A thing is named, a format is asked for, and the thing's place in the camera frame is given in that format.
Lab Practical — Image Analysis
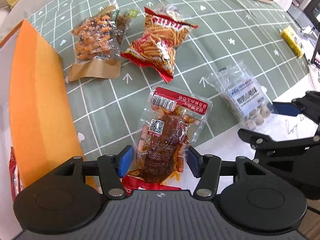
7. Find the small dark snack packet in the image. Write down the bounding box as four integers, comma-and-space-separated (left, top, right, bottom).
114, 9, 139, 44

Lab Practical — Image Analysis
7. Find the red stick snack bag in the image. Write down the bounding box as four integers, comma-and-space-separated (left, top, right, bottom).
120, 4, 199, 83

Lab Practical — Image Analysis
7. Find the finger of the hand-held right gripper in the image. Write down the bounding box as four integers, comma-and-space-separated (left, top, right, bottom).
272, 90, 320, 124
237, 122, 320, 153

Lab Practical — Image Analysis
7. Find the clear packet of white balls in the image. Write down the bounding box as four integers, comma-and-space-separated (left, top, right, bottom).
207, 60, 275, 132

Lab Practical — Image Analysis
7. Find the red spicy meat packet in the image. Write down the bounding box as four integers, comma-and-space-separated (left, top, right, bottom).
122, 86, 213, 197

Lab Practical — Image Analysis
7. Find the metal phone stand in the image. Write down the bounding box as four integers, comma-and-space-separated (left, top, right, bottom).
299, 26, 318, 37

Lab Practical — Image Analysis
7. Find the red sausage packet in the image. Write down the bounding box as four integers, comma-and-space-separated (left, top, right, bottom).
9, 146, 24, 197

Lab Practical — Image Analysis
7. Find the yellow tissue pack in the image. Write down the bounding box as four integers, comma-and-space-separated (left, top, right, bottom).
279, 26, 306, 58

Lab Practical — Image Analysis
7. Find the mixed nut snack bag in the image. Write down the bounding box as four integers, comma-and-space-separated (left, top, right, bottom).
67, 0, 122, 82

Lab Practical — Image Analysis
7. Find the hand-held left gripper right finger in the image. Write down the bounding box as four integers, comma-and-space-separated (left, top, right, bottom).
187, 145, 267, 197

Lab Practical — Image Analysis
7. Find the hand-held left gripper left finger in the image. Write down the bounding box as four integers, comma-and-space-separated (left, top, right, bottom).
54, 145, 133, 197

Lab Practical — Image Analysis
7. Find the orange cardboard box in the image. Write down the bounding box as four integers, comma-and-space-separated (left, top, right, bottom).
0, 19, 99, 234

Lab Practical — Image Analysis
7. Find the smartphone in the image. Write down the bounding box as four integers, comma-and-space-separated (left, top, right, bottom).
310, 34, 320, 68

